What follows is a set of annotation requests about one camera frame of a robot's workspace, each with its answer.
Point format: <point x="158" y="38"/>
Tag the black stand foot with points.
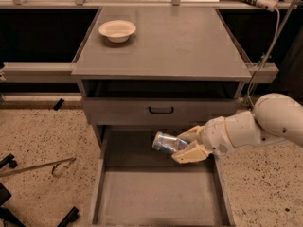
<point x="70" y="217"/>

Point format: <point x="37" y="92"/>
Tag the grey top drawer front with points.
<point x="135" y="111"/>

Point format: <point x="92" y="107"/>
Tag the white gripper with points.
<point x="214" y="135"/>

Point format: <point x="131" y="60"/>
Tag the small black floor bracket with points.
<point x="58" y="104"/>

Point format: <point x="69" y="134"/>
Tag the metal rod on floor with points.
<point x="30" y="168"/>

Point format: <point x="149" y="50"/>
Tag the grey horizontal frame rail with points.
<point x="30" y="72"/>

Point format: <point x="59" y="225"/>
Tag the white paper bowl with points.
<point x="117" y="31"/>

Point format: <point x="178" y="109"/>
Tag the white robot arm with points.
<point x="275" y="118"/>

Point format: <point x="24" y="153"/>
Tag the black clamp on floor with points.
<point x="8" y="160"/>

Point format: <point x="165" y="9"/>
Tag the grey drawer cabinet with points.
<point x="175" y="53"/>

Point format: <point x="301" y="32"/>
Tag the open grey lower drawer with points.
<point x="137" y="186"/>

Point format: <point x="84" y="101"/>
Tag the black drawer handle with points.
<point x="161" y="110"/>

